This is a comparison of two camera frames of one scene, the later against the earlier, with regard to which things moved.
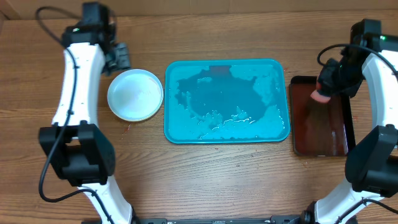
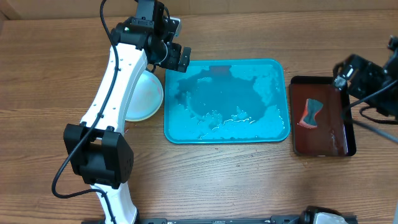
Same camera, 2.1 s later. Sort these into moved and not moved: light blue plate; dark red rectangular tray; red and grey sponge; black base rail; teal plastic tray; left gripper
Moved: red and grey sponge; left gripper
Not moved: teal plastic tray; dark red rectangular tray; light blue plate; black base rail
